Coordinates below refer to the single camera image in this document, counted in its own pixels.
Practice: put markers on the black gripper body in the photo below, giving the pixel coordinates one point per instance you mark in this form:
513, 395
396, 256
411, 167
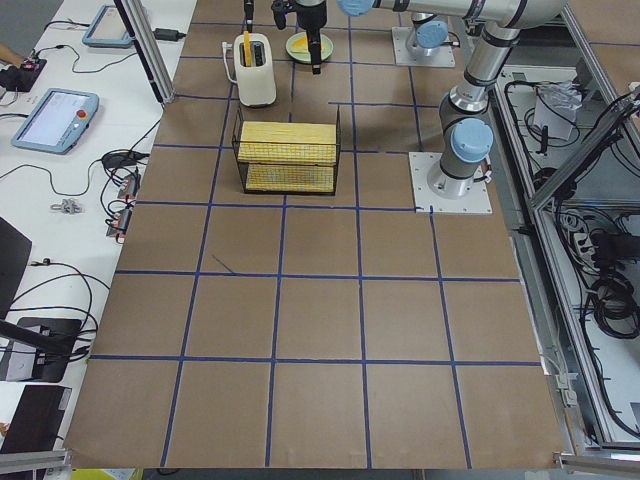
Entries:
309, 17

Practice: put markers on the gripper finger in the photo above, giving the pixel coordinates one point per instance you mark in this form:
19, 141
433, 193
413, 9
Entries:
248, 6

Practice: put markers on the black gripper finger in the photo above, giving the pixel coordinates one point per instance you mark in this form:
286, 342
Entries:
314, 47

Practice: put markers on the cream white toaster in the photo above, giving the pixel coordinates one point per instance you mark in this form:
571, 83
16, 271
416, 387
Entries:
256, 84

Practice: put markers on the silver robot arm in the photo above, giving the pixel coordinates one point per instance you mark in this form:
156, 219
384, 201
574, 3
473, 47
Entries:
468, 139
430, 33

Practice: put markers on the yellow toast slice in toaster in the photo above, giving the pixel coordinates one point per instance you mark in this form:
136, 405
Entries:
247, 49

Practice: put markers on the yellow toast slice on plate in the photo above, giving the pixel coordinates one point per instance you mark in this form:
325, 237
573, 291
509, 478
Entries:
300, 44

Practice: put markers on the light green plate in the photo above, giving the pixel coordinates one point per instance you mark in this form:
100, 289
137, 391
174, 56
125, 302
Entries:
327, 48

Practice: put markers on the black power adapter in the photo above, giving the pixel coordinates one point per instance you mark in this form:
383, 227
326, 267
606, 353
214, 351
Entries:
164, 34

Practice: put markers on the far blue teach pendant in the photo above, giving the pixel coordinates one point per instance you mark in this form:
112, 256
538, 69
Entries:
107, 30

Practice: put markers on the blue teach pendant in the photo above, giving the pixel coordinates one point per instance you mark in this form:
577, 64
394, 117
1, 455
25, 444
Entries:
107, 30
57, 122

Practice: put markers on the near blue teach pendant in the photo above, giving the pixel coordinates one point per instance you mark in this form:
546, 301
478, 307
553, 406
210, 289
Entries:
57, 122

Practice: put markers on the black electronics box red button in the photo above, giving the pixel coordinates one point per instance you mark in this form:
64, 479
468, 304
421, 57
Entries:
22, 79

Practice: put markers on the small metal clamp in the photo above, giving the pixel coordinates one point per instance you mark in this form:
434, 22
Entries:
67, 206

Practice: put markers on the black monitor stand base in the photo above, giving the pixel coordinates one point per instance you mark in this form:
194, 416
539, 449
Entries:
39, 348

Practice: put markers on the aluminium frame post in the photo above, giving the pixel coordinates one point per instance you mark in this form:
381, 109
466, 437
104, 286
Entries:
134, 18

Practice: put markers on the black wire basket rack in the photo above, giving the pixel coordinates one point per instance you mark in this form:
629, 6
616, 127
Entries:
287, 158

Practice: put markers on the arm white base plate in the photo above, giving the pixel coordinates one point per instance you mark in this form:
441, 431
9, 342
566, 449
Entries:
435, 192
408, 52

